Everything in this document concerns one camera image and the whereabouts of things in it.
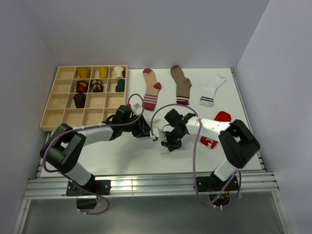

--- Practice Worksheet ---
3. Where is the dark brown striped sock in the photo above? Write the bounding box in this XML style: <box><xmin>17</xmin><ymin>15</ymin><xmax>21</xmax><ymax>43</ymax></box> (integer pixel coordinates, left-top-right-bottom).
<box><xmin>73</xmin><ymin>93</ymin><xmax>86</xmax><ymax>108</ymax></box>

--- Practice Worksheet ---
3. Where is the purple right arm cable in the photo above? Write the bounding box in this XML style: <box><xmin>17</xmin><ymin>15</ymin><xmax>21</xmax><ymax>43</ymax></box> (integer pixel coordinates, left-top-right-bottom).
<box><xmin>150</xmin><ymin>104</ymin><xmax>242</xmax><ymax>207</ymax></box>

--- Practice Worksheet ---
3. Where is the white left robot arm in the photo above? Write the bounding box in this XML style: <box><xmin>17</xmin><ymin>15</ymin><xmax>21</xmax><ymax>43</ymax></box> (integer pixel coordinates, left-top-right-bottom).
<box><xmin>40</xmin><ymin>105</ymin><xmax>151</xmax><ymax>195</ymax></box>

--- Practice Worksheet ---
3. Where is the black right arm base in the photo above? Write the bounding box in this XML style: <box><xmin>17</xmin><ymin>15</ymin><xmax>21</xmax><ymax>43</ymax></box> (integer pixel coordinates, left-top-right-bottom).
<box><xmin>196</xmin><ymin>174</ymin><xmax>239</xmax><ymax>207</ymax></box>

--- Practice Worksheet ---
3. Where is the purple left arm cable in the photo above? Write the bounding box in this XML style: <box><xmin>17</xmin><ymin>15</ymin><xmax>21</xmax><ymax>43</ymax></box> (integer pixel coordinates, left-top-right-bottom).
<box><xmin>42</xmin><ymin>94</ymin><xmax>146</xmax><ymax>215</ymax></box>

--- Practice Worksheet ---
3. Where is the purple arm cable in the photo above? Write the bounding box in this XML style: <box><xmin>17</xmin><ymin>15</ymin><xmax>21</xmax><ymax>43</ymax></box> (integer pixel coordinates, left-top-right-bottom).
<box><xmin>42</xmin><ymin>94</ymin><xmax>146</xmax><ymax>215</ymax></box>
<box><xmin>150</xmin><ymin>104</ymin><xmax>242</xmax><ymax>207</ymax></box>

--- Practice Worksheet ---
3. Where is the aluminium frame rail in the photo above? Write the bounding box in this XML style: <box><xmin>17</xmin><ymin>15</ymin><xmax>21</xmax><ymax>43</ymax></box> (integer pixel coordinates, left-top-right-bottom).
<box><xmin>23</xmin><ymin>172</ymin><xmax>279</xmax><ymax>200</ymax></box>

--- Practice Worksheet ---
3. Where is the wooden compartment tray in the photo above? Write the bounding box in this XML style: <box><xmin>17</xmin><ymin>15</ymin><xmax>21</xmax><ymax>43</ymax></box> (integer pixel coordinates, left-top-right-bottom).
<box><xmin>39</xmin><ymin>65</ymin><xmax>128</xmax><ymax>132</ymax></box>

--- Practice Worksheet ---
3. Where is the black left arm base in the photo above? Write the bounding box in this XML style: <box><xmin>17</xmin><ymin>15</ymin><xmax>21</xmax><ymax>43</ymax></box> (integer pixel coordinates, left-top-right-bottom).
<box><xmin>65</xmin><ymin>180</ymin><xmax>111</xmax><ymax>212</ymax></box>

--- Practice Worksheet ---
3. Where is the tan brown sock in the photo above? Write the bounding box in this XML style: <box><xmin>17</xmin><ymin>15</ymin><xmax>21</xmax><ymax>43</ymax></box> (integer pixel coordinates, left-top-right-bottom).
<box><xmin>170</xmin><ymin>65</ymin><xmax>192</xmax><ymax>105</ymax></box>

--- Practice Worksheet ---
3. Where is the argyle red rolled sock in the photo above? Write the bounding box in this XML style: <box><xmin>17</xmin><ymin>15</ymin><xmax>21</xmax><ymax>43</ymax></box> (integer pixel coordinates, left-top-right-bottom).
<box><xmin>75</xmin><ymin>80</ymin><xmax>89</xmax><ymax>93</ymax></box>

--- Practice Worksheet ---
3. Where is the beige maroon striped sock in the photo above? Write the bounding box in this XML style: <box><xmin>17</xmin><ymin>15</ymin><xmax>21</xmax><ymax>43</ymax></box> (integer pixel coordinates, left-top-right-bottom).
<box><xmin>143</xmin><ymin>68</ymin><xmax>161</xmax><ymax>111</ymax></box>

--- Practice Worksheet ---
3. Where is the teal rolled sock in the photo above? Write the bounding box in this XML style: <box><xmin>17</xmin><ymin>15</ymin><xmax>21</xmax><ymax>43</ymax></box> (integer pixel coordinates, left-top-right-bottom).
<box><xmin>115</xmin><ymin>79</ymin><xmax>125</xmax><ymax>92</ymax></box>

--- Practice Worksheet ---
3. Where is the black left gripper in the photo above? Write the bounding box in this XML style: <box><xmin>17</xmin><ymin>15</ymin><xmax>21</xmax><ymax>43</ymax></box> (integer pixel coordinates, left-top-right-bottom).
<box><xmin>122</xmin><ymin>114</ymin><xmax>152</xmax><ymax>138</ymax></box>

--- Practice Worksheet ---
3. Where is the cream rolled sock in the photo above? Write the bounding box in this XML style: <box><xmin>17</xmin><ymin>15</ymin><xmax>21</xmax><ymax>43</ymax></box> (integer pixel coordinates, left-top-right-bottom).
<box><xmin>114</xmin><ymin>66</ymin><xmax>125</xmax><ymax>78</ymax></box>

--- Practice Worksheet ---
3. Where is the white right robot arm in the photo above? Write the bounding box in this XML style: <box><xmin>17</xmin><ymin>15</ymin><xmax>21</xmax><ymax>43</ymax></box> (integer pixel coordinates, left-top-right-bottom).
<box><xmin>161</xmin><ymin>109</ymin><xmax>260</xmax><ymax>190</ymax></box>

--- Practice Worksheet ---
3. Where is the argyle brown rolled sock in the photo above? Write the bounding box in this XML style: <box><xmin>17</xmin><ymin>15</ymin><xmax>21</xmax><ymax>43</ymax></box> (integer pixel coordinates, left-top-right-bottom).
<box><xmin>91</xmin><ymin>79</ymin><xmax>103</xmax><ymax>93</ymax></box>

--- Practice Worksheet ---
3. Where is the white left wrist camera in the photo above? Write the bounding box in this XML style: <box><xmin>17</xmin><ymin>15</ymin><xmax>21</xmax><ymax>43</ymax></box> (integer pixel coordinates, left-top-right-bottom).
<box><xmin>127</xmin><ymin>103</ymin><xmax>143</xmax><ymax>116</ymax></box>

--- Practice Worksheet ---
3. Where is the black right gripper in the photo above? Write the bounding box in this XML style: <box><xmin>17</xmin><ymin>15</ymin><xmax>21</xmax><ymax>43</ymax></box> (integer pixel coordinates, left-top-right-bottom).
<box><xmin>160</xmin><ymin>128</ymin><xmax>186</xmax><ymax>152</ymax></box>

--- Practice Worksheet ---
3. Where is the plain white sock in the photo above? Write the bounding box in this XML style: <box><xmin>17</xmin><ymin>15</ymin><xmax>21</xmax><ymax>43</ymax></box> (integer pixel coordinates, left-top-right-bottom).
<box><xmin>152</xmin><ymin>118</ymin><xmax>173</xmax><ymax>155</ymax></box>

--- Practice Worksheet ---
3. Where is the orange rolled sock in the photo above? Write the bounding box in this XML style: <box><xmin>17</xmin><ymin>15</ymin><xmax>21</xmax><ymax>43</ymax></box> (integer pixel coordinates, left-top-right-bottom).
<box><xmin>78</xmin><ymin>67</ymin><xmax>91</xmax><ymax>79</ymax></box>

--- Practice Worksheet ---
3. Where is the red patterned sock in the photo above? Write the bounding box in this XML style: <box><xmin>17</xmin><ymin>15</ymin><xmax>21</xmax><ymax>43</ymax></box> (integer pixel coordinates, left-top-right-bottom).
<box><xmin>199</xmin><ymin>111</ymin><xmax>232</xmax><ymax>149</ymax></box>

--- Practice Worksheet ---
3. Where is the yellow rolled sock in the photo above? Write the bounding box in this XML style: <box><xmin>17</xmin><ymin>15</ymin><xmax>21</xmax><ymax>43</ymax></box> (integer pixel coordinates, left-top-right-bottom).
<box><xmin>99</xmin><ymin>66</ymin><xmax>109</xmax><ymax>79</ymax></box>

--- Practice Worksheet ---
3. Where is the white black-striped sock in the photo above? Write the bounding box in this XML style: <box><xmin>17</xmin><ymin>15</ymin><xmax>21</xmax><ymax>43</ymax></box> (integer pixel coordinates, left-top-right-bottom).
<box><xmin>199</xmin><ymin>74</ymin><xmax>226</xmax><ymax>107</ymax></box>

